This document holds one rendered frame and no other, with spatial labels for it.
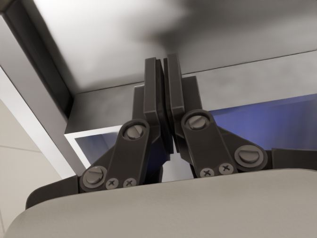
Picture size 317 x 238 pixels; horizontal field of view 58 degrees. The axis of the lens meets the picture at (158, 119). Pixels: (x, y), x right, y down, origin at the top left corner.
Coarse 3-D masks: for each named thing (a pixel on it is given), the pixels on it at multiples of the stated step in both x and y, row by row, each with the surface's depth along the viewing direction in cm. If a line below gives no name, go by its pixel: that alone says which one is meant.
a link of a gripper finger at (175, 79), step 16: (176, 64) 13; (176, 80) 12; (192, 80) 13; (176, 96) 11; (192, 96) 12; (176, 112) 11; (176, 128) 11; (176, 144) 12; (240, 144) 10; (256, 144) 10; (240, 160) 9; (256, 160) 9
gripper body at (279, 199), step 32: (96, 192) 8; (128, 192) 8; (160, 192) 8; (192, 192) 8; (224, 192) 7; (256, 192) 7; (288, 192) 7; (32, 224) 8; (64, 224) 8; (96, 224) 7; (128, 224) 7; (160, 224) 7; (192, 224) 7; (224, 224) 7; (256, 224) 7; (288, 224) 6
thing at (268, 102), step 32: (256, 64) 17; (288, 64) 16; (96, 96) 18; (128, 96) 17; (224, 96) 15; (256, 96) 15; (288, 96) 14; (96, 128) 16; (224, 128) 21; (256, 128) 21; (288, 128) 21; (96, 160) 19
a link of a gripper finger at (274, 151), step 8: (272, 152) 10; (280, 152) 10; (288, 152) 10; (296, 152) 10; (304, 152) 9; (312, 152) 9; (272, 160) 10; (280, 160) 9; (288, 160) 9; (296, 160) 9; (304, 160) 9; (312, 160) 9; (272, 168) 9; (280, 168) 9; (296, 168) 9; (304, 168) 9; (312, 168) 9
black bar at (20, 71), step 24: (0, 0) 14; (0, 24) 13; (24, 24) 14; (0, 48) 14; (24, 48) 14; (24, 72) 15; (48, 72) 16; (24, 96) 16; (48, 96) 16; (48, 120) 17; (72, 168) 21
